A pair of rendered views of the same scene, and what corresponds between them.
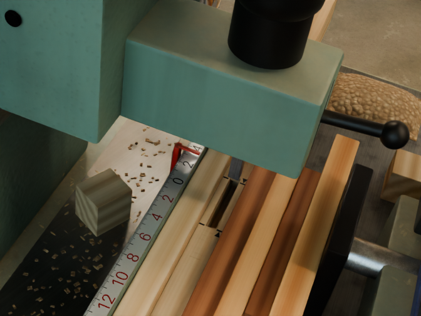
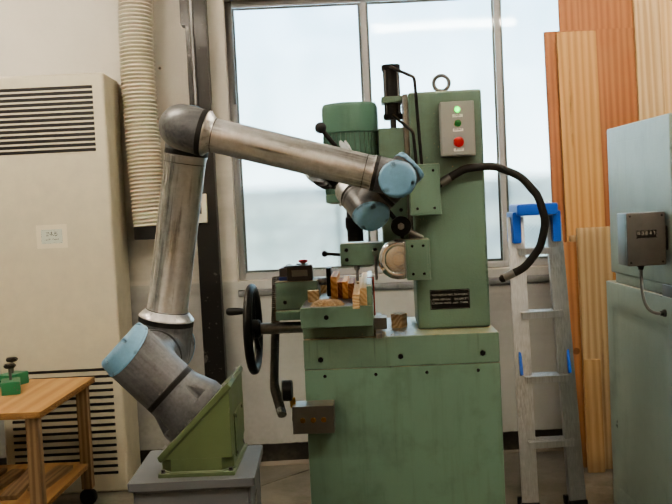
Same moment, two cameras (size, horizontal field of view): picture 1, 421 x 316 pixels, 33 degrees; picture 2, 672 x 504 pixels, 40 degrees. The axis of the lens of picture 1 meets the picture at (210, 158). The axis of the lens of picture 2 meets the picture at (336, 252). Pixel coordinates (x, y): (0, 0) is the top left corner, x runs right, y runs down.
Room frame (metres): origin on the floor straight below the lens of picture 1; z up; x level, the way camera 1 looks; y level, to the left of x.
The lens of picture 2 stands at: (3.24, -0.61, 1.20)
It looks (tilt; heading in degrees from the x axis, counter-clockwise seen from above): 3 degrees down; 170
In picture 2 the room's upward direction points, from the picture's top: 3 degrees counter-clockwise
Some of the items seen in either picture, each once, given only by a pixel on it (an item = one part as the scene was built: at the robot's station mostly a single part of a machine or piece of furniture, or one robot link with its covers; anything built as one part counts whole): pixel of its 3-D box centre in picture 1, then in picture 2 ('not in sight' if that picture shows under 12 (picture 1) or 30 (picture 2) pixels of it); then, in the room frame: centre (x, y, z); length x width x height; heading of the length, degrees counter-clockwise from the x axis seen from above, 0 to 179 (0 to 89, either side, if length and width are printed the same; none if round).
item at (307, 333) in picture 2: not in sight; (340, 322); (0.38, -0.08, 0.82); 0.40 x 0.21 x 0.04; 167
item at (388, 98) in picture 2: not in sight; (393, 92); (0.42, 0.11, 1.54); 0.08 x 0.08 x 0.17; 77
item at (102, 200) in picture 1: (103, 202); (399, 320); (0.45, 0.09, 0.82); 0.04 x 0.04 x 0.04; 50
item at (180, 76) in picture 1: (227, 89); (362, 256); (0.40, 0.00, 1.03); 0.14 x 0.07 x 0.09; 77
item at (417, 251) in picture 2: not in sight; (417, 258); (0.58, 0.12, 1.02); 0.09 x 0.07 x 0.12; 167
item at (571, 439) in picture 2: not in sight; (541, 353); (-0.10, 0.79, 0.58); 0.27 x 0.25 x 1.16; 170
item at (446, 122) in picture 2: not in sight; (457, 129); (0.60, 0.26, 1.40); 0.10 x 0.06 x 0.16; 77
